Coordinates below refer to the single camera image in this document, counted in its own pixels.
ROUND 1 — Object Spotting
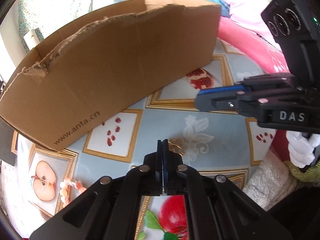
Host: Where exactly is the floral green curtain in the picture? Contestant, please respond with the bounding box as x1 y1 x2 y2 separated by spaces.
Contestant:
17 0 121 52

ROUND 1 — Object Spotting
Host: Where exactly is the fruit pattern tablecloth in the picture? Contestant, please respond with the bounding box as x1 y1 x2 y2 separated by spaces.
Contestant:
17 39 276 225

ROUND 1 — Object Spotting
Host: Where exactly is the black camera box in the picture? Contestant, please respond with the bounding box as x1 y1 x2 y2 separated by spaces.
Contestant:
261 0 319 84

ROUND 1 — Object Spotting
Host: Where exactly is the brown cardboard box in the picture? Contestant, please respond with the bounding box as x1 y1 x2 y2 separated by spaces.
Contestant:
1 0 221 150

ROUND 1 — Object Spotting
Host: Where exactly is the beige cardboard roll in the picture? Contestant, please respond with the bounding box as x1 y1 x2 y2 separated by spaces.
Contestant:
23 28 44 50

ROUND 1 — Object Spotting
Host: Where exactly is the pink quilt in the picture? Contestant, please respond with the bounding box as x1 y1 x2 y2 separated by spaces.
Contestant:
217 17 289 73

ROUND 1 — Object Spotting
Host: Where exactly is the white fluffy towel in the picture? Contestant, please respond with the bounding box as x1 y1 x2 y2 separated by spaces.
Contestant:
243 150 297 211

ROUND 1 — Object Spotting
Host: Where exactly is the white gloved hand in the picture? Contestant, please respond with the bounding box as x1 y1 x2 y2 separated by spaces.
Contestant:
286 131 319 169

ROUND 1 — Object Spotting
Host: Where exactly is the pink orange bead bracelet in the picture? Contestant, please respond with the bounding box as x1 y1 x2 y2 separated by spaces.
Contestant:
59 178 87 209

